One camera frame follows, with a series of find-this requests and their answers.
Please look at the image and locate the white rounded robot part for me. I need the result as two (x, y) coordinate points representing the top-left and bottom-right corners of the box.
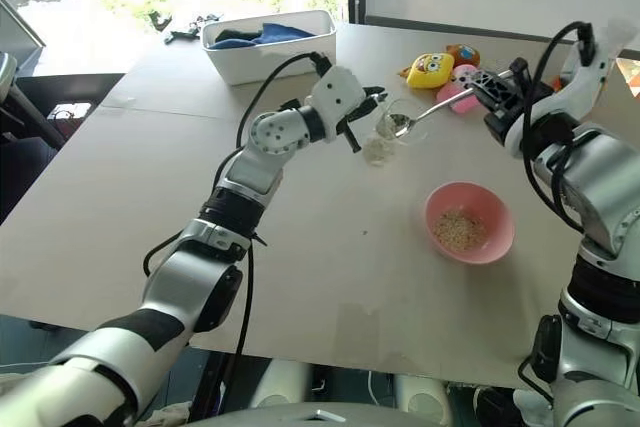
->
(249, 361), (314, 411)
(394, 374), (454, 426)

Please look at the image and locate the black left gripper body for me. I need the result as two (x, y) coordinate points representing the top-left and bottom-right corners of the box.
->
(343, 93), (382, 125)

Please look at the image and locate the white plastic bin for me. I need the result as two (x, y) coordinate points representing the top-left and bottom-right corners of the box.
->
(200, 9), (338, 86)

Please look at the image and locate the metal spoon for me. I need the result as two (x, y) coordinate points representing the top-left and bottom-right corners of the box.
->
(391, 89), (479, 138)

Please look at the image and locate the pink bowl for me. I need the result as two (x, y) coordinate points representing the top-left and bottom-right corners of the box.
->
(424, 181), (516, 266)

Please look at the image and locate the orange plush toy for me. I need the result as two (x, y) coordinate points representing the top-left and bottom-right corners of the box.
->
(444, 42), (484, 68)

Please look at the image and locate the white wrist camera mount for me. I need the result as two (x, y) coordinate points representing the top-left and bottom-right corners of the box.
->
(305, 65), (367, 144)
(499, 21), (621, 161)

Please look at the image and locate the pink plush toy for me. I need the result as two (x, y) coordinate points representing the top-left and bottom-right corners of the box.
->
(437, 63), (484, 113)

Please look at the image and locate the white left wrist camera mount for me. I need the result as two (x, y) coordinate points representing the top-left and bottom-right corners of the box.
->
(305, 65), (367, 144)

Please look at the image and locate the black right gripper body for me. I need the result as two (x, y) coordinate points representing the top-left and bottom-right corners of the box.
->
(482, 83), (554, 144)

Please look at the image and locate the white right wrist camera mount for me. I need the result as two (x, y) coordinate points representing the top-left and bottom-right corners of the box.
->
(499, 21), (621, 161)

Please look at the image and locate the black cloth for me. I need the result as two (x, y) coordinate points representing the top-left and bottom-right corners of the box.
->
(213, 29), (261, 46)

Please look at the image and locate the grey robot torso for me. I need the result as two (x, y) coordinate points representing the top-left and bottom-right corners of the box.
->
(187, 399), (451, 427)

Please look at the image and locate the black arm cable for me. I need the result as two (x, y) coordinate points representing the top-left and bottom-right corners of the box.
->
(519, 20), (596, 236)
(142, 51), (334, 398)

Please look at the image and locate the yellow sponge character plush toy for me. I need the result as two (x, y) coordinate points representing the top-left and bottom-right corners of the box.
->
(398, 51), (455, 92)

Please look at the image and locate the blue cloth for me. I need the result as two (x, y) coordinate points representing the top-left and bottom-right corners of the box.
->
(249, 22), (316, 46)

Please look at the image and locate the oatmeal in glass mug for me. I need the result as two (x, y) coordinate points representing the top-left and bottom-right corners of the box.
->
(363, 136), (396, 167)

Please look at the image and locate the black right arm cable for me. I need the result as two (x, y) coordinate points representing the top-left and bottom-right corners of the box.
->
(519, 20), (596, 236)

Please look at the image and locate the oatmeal in pink bowl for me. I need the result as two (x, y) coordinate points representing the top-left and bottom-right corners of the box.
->
(432, 207), (489, 252)

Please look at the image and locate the clear glass mug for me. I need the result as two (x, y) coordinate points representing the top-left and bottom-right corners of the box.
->
(360, 98), (430, 168)

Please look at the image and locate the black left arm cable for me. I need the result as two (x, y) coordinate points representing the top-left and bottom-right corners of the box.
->
(142, 51), (334, 398)

